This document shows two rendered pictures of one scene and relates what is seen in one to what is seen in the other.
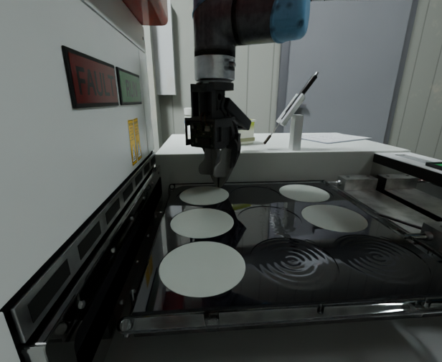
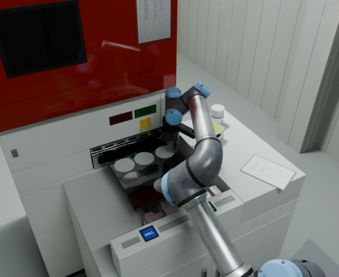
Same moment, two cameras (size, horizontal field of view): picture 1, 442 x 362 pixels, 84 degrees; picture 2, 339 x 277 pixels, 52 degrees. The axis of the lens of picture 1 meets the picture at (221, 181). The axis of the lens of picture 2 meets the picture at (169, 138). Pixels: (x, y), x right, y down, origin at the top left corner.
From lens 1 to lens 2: 155 cm
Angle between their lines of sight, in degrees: 60
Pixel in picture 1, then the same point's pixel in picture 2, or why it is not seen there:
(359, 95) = not seen: outside the picture
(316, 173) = not seen: hidden behind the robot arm
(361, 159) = (225, 187)
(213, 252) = (130, 165)
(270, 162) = not seen: hidden behind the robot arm
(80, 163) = (110, 133)
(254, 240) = (138, 170)
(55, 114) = (104, 127)
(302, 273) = (129, 180)
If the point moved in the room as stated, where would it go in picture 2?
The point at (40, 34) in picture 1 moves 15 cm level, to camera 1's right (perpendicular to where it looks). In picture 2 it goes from (103, 117) to (113, 135)
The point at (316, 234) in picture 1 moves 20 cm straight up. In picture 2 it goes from (148, 181) to (147, 148)
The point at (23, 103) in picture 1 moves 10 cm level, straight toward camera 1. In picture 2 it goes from (98, 127) to (84, 139)
